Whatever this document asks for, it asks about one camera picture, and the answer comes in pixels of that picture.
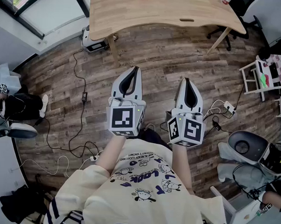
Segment person's black trousers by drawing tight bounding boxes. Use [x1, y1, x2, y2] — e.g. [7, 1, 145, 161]
[127, 126, 174, 151]

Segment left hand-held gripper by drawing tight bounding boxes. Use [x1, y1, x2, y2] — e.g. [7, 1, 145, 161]
[105, 65, 148, 138]

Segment black cable with adapter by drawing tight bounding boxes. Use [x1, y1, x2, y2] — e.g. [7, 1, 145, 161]
[35, 46, 105, 160]
[210, 115, 234, 135]

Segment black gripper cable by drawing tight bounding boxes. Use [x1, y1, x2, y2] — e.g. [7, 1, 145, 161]
[159, 109, 173, 134]

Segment white cable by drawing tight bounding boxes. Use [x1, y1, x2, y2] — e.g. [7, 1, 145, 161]
[203, 99, 228, 121]
[9, 147, 103, 179]

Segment dark seat with white rim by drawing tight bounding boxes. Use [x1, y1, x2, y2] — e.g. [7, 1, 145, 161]
[7, 122, 39, 140]

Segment person's left forearm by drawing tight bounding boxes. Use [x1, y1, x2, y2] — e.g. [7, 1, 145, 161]
[95, 133, 128, 176]

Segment white box device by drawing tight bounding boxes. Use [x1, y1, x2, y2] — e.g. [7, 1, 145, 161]
[81, 25, 110, 54]

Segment white cabinet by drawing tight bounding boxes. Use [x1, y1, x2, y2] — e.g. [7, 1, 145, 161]
[209, 185, 270, 224]

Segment wooden table leg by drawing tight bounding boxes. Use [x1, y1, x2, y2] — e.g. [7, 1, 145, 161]
[206, 26, 232, 56]
[106, 35, 122, 67]

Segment black office chair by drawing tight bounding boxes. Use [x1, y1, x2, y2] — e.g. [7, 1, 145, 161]
[206, 0, 268, 53]

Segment grey shell with black disc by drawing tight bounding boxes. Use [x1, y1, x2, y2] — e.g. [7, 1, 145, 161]
[226, 129, 270, 166]

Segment cream printed T-shirt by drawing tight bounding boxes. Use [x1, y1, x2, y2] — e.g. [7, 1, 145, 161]
[44, 134, 234, 224]

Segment green and red toy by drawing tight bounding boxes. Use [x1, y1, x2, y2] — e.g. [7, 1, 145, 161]
[259, 72, 271, 89]

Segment grey cover sheet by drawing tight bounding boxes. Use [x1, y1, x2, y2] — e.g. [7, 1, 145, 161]
[215, 141, 270, 192]

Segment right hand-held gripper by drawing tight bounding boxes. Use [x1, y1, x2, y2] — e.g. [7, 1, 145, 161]
[165, 77, 209, 149]

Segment black-framed window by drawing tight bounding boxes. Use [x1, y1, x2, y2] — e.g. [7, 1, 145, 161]
[0, 0, 91, 42]

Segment grey harness strap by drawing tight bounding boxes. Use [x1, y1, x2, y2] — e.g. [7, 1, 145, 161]
[61, 209, 84, 224]

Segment white wooden rack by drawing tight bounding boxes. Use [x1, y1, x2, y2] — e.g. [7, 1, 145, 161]
[238, 59, 281, 103]

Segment black bag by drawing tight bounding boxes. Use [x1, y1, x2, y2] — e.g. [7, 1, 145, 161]
[0, 183, 50, 224]

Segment person's right forearm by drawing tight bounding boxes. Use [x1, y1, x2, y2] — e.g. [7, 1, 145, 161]
[169, 143, 198, 196]

